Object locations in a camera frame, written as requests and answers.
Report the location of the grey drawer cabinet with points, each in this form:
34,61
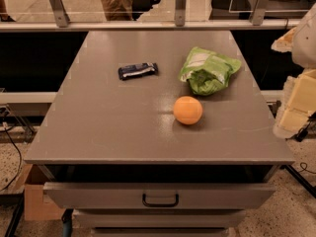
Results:
101,129

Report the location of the open top drawer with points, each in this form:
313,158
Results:
129,195

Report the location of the person in brown trousers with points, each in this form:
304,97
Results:
117,10

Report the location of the metal railing frame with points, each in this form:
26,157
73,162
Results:
88,15

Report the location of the dark blue snack bar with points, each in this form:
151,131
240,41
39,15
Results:
137,70

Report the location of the black power adapter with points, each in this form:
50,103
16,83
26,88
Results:
302,133

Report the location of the green rice chip bag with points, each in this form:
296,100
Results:
208,72

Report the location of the cardboard box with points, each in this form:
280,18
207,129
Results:
38,206

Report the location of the black drawer handle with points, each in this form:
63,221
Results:
160,202

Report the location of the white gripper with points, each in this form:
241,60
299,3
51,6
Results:
305,40

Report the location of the orange ball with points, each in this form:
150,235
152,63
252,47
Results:
187,110

